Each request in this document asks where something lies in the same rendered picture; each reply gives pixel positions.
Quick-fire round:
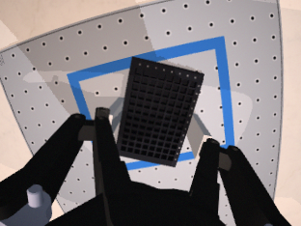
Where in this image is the blue tape outline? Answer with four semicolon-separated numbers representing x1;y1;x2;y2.
67;36;234;170

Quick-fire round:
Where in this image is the black well plate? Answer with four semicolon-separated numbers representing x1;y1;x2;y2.
117;56;205;167

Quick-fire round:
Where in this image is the grey perforated base plate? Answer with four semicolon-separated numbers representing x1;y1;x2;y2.
0;0;284;213

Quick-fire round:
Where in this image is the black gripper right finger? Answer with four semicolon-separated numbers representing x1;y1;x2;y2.
182;113;291;226

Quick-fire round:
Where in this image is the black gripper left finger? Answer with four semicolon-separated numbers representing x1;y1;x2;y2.
0;97;147;226

